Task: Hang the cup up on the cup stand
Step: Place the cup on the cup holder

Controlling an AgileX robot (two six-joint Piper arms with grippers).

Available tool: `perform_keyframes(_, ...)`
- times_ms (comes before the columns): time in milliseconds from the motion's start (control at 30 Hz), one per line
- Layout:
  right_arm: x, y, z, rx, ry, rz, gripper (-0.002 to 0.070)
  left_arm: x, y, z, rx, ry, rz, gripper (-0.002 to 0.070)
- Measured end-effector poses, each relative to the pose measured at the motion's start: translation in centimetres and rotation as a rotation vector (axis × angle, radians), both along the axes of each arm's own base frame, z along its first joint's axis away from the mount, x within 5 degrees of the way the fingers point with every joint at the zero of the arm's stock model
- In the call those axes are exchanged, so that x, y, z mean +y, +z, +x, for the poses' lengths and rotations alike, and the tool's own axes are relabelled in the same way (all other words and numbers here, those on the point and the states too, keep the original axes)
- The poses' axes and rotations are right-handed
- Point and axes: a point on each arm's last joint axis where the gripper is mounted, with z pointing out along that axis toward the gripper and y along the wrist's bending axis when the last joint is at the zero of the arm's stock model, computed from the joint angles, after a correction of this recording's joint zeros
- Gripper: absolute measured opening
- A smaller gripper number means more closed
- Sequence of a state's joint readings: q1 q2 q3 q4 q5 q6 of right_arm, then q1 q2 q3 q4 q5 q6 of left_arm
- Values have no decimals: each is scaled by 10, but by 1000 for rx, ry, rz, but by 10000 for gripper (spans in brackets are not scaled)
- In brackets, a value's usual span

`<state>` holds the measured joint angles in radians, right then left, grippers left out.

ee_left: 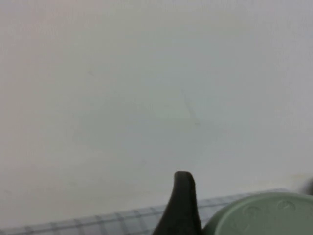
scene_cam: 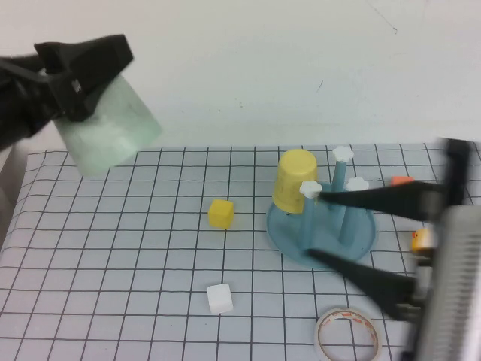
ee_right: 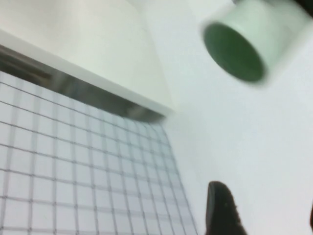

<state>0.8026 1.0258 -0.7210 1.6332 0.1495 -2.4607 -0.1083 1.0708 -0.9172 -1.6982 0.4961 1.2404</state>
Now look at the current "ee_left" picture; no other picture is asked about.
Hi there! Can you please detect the white grid tablecloth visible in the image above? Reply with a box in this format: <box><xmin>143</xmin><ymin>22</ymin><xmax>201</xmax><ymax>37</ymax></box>
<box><xmin>0</xmin><ymin>188</ymin><xmax>295</xmax><ymax>235</ymax></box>

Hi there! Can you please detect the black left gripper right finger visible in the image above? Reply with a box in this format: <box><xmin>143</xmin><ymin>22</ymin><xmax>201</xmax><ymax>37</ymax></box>
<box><xmin>300</xmin><ymin>176</ymin><xmax>313</xmax><ymax>197</ymax></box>

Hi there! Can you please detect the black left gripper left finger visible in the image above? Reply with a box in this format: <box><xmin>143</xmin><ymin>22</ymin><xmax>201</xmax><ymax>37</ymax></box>
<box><xmin>152</xmin><ymin>171</ymin><xmax>204</xmax><ymax>235</ymax></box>

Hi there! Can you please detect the green plastic cup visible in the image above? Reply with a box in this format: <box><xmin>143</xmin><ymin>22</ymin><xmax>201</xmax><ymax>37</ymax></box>
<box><xmin>201</xmin><ymin>191</ymin><xmax>313</xmax><ymax>235</ymax></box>

